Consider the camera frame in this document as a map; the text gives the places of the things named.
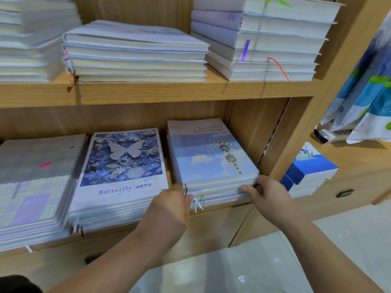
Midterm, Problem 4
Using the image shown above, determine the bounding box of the person's left hand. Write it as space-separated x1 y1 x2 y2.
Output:
134 183 194 254

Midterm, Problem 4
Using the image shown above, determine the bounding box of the person's right hand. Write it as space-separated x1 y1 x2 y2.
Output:
239 175 303 228

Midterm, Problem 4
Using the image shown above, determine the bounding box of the blue butterfly cover notebook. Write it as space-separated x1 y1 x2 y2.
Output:
66 127 171 234

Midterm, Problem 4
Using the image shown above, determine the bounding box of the sky cloud cover notebook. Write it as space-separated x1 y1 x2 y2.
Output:
166 118 260 208

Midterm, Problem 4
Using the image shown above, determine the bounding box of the wooden shelf unit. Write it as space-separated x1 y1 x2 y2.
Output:
0 0 391 293

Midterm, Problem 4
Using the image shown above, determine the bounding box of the pastel grid pattern notebook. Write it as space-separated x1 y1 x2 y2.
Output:
0 133 89 253

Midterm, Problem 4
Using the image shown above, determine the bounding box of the snowy tree notebook stack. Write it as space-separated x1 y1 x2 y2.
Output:
61 20 210 84

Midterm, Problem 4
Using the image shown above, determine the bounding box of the pile of small notebooks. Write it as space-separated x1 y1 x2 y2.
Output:
191 0 344 83

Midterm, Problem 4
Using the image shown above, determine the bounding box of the stack of sky photo notebooks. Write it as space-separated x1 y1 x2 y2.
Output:
0 0 83 84

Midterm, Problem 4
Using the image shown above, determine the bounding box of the person's left forearm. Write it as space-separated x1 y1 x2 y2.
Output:
46 232 172 293

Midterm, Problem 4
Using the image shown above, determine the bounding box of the person's right forearm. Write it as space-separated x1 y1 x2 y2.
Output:
278 213 386 293

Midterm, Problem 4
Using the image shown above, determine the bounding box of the person's black clothing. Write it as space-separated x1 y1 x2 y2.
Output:
0 274 45 293

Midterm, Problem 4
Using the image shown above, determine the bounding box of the blue white small box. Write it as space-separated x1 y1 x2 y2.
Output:
280 142 339 198

